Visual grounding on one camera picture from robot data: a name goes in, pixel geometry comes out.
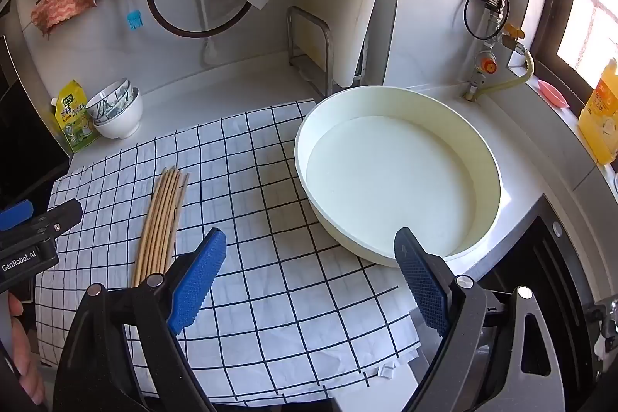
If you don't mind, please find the pink soap dish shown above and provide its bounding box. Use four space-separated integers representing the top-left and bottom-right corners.
537 79 570 109

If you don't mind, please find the window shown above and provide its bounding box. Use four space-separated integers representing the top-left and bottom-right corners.
531 0 618 137

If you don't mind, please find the yellow detergent bottle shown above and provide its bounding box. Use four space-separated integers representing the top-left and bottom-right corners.
577 57 618 166

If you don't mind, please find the grey metal stove fitting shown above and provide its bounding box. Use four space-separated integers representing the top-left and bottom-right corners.
594 293 618 359

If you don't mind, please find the person's left hand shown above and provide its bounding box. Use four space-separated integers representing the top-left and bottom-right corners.
0 291 46 404

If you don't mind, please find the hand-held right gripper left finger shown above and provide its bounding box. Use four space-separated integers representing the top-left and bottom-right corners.
52 227 228 412

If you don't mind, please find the white round basin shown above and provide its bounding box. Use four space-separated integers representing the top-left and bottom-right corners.
294 85 503 269

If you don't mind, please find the yellow green snack bag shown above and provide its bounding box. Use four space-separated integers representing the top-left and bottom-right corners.
51 79 100 153

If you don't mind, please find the black white checkered cloth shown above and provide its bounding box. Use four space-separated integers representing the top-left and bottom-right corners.
35 99 421 393

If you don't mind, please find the white long-handled brush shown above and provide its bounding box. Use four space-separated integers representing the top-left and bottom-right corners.
190 0 223 66

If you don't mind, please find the black gas stove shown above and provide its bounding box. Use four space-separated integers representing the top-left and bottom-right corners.
475 195 618 412

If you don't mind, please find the yellow handle gas valve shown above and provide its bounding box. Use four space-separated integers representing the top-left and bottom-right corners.
499 22 527 54

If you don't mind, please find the bundle of wooden chopsticks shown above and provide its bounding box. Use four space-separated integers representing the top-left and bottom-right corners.
130 167 190 288

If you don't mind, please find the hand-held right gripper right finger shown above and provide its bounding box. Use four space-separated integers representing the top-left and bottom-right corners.
393 226 573 412

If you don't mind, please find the black cable loop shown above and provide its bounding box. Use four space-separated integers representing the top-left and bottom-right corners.
464 0 508 42

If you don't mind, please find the orange knob gas regulator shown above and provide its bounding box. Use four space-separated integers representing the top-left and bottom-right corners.
475 50 501 78

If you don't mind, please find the metal cutting board rack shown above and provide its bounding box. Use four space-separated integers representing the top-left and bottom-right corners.
286 5 335 100

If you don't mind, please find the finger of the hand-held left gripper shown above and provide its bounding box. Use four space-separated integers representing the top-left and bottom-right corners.
0 200 34 232
0 198 83 246

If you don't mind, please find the white bowl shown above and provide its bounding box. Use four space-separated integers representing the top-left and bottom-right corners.
92 88 144 140

